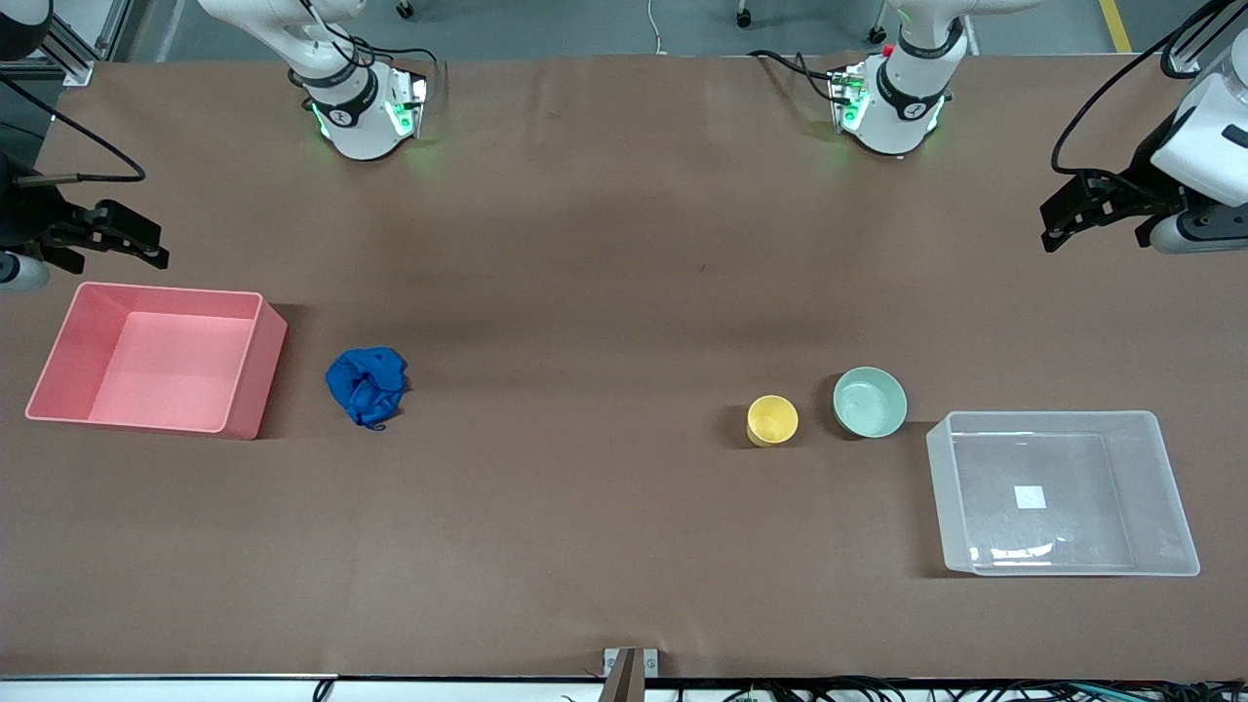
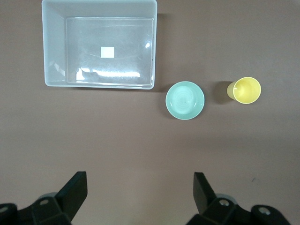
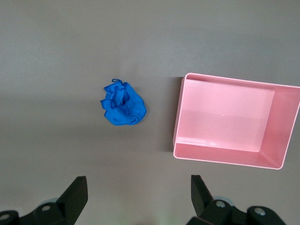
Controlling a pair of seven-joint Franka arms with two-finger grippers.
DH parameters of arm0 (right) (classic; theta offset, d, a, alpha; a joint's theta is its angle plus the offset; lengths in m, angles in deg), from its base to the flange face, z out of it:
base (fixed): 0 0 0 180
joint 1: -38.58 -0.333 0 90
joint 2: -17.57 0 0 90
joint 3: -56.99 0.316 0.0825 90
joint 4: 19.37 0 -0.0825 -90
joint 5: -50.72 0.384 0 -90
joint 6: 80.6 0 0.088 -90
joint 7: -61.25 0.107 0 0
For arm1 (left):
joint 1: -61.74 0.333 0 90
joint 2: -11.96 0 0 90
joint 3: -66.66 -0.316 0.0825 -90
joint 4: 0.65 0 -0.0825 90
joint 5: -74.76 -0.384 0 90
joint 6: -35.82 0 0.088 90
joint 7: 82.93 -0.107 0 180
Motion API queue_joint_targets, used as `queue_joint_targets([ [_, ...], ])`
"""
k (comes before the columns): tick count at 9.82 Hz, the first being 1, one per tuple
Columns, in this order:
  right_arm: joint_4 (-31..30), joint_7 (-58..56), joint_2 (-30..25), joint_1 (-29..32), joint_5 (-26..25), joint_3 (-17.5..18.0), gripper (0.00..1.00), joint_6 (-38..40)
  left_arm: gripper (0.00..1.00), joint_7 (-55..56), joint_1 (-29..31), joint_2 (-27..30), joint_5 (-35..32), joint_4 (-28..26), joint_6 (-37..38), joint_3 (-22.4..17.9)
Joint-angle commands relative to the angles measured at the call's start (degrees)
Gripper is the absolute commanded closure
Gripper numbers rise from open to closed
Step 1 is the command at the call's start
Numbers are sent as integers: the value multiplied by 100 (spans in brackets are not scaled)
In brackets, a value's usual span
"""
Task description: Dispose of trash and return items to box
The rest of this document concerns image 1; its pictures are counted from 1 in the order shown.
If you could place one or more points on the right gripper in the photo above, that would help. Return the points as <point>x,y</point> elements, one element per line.
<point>21,210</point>

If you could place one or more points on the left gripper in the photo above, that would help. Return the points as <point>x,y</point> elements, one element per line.
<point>1142,179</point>

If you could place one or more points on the blue cloth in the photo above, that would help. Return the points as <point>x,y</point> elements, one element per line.
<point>366,385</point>

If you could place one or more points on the pale green bowl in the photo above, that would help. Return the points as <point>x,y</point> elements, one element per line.
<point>870,402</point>

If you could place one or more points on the yellow plastic cup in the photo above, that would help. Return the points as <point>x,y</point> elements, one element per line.
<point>772,419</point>

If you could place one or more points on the clear plastic storage box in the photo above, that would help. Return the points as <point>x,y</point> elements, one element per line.
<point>1053,546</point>

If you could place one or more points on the pink plastic bin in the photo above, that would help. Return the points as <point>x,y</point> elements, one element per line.
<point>166,370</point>

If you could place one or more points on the left base metal connector plate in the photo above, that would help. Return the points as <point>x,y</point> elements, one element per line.
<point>846,97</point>

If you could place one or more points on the base metal connector plate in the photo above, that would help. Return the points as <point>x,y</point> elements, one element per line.
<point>409,102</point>
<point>846,97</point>

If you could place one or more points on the right base metal connector plate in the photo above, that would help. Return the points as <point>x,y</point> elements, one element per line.
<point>409,102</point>

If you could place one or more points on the brown table cover sheet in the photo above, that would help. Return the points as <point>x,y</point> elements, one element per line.
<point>585,292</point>

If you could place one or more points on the aluminium frame profile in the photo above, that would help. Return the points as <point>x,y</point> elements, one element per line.
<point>76,66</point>

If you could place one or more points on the white table frame rail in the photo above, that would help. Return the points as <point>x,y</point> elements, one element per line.
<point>146,692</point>

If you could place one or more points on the metal camera pole bracket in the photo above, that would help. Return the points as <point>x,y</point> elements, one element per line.
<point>624,673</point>

